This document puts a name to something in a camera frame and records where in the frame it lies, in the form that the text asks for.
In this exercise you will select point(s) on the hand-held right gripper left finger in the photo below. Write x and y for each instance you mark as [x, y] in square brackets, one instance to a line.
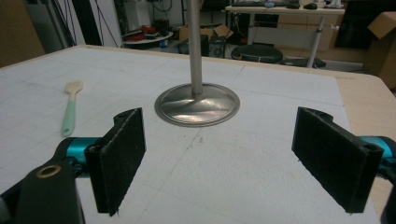
[116, 161]

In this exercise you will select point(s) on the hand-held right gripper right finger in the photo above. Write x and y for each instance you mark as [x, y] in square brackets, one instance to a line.
[333, 161]

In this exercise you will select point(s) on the metal hook rack stand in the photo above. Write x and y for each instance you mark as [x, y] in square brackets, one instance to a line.
[196, 105]

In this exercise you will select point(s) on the white foam mat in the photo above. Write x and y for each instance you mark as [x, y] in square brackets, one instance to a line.
[218, 174]

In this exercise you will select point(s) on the black flat object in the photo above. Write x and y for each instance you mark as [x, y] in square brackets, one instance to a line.
[299, 62]

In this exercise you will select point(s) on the large open cardboard box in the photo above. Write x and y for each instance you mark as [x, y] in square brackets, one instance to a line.
[381, 53]

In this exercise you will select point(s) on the round white table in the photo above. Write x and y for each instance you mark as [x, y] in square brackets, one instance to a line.
[149, 39]

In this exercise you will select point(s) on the black round stool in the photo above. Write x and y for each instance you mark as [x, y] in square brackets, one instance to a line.
[257, 53]

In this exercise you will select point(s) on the black computer tower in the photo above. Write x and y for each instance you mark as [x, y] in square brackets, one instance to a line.
[218, 47]

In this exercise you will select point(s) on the light desk with metal legs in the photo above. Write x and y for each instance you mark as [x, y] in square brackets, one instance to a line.
[280, 11]

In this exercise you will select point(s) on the brown board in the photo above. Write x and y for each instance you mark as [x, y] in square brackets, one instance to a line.
[18, 31]

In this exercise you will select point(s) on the small open cardboard box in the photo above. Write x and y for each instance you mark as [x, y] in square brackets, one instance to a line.
[221, 30]

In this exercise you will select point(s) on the black keyboard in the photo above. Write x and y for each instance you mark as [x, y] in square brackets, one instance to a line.
[247, 4]

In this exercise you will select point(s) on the black frame post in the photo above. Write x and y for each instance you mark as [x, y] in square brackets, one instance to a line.
[87, 21]

